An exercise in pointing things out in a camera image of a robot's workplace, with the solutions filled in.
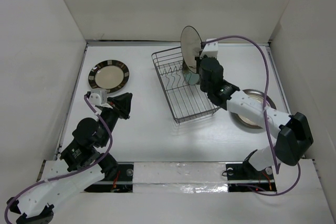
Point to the cream plate with tree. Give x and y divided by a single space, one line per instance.
190 47

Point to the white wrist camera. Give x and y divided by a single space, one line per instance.
98 96
209 49

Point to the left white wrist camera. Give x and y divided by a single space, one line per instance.
98 96

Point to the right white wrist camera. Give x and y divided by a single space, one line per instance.
209 49

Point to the brown striped rim plate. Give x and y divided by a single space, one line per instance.
111 75

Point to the light green glass plate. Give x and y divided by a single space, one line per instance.
190 77

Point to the grey wire dish rack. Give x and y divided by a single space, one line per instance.
185 102

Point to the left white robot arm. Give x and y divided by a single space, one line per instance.
85 161

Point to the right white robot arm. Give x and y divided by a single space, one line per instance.
291 132

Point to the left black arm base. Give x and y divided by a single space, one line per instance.
122 182

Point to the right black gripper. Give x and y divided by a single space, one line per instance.
198 63

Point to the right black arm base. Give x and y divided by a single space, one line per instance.
240 180

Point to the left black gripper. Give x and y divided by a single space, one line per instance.
122 104

